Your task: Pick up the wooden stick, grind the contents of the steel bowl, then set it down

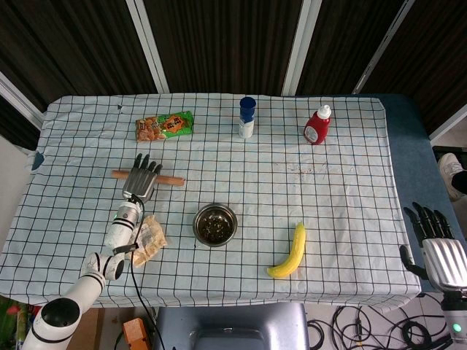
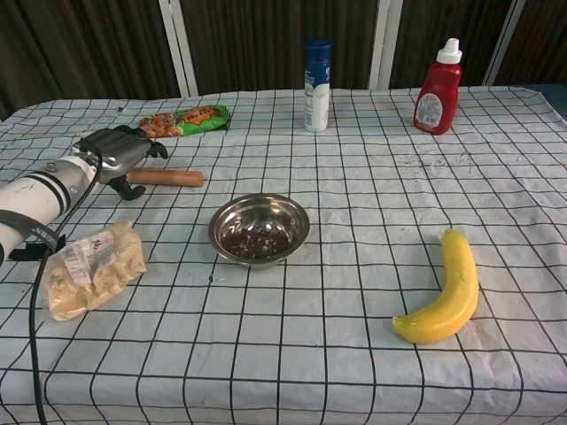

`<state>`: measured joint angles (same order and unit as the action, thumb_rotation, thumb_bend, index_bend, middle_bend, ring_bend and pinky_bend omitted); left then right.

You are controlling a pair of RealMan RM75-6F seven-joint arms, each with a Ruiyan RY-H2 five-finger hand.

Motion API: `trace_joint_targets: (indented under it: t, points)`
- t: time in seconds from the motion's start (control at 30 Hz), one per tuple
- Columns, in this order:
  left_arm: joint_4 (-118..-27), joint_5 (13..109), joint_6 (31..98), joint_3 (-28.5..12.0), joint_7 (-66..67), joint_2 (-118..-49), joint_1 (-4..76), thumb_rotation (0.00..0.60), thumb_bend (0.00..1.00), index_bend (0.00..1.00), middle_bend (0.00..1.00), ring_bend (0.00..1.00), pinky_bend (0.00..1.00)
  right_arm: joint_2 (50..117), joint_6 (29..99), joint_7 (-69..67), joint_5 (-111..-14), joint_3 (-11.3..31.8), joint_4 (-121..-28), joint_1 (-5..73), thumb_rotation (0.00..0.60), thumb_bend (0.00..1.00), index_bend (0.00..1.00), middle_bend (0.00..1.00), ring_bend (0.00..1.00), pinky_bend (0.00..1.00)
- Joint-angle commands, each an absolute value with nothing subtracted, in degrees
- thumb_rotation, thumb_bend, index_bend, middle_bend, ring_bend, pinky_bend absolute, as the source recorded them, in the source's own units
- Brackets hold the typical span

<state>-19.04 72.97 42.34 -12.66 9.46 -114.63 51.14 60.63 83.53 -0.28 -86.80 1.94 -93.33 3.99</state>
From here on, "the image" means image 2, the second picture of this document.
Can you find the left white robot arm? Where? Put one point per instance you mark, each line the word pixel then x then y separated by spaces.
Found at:
pixel 35 195

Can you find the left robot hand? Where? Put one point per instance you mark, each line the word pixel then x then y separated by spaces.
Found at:
pixel 117 150

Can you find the clear bag of pale chips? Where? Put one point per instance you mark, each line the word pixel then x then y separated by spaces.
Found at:
pixel 93 274

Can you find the white bottle blue cap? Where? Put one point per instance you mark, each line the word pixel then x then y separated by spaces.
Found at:
pixel 317 93

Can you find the stainless steel bowl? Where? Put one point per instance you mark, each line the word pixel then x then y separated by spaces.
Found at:
pixel 259 230

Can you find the brown sausage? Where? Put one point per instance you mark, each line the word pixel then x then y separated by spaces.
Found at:
pixel 168 177

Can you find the white partition post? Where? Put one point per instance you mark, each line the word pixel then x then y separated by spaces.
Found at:
pixel 383 44
pixel 502 44
pixel 179 48

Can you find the red ketchup bottle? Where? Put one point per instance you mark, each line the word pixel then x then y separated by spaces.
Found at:
pixel 436 97

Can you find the yellow banana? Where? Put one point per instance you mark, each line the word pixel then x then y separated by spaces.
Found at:
pixel 458 301

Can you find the white black checkered tablecloth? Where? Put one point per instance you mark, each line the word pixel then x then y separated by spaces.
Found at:
pixel 354 221

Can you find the green snack packet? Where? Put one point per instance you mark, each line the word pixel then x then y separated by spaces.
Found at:
pixel 190 119

